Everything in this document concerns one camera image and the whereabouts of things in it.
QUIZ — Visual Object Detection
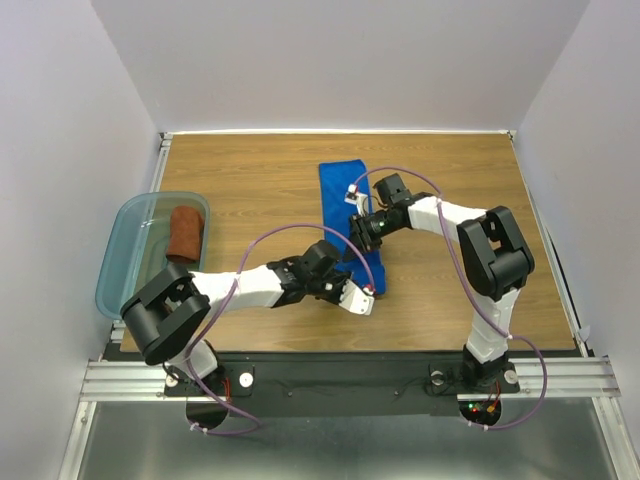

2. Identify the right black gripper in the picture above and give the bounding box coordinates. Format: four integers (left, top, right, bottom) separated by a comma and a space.
341, 211, 402, 263

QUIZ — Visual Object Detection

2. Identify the blue towel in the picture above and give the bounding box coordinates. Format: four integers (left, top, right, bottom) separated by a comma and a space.
318, 159, 387, 295

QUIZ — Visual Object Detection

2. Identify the brown towel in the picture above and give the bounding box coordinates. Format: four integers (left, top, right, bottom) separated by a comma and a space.
165, 205, 204, 264

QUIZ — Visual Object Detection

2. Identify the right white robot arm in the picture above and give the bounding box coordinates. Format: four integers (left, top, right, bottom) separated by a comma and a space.
345, 173, 535, 390

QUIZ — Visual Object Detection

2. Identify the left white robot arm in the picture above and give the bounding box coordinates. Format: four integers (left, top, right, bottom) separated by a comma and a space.
120, 240, 371, 394

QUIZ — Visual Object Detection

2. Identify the teal plastic bin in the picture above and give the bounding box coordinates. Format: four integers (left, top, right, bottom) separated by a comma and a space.
95, 191, 210, 320

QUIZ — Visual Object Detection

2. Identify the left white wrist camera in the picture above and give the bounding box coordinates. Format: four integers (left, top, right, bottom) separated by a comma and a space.
338, 280, 375, 316

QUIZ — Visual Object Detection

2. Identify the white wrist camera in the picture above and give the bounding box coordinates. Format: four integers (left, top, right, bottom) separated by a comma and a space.
338, 280, 375, 316
344, 184, 370, 215

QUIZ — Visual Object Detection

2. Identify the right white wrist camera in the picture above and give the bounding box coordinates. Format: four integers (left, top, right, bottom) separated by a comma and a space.
344, 184, 370, 215

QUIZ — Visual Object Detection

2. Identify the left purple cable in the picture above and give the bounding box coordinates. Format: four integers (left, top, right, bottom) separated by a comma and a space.
183, 223, 377, 435

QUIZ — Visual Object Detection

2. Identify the purple cable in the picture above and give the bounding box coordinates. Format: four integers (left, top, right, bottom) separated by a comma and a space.
183, 223, 377, 435
345, 166, 549, 432

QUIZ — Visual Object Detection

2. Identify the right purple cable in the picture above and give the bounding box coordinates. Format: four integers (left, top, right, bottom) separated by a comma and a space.
345, 166, 549, 432

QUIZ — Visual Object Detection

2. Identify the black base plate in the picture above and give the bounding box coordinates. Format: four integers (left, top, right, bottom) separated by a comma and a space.
164, 350, 522, 420

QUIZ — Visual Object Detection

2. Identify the aluminium frame rail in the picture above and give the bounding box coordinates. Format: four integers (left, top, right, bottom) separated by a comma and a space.
80, 357, 621, 402

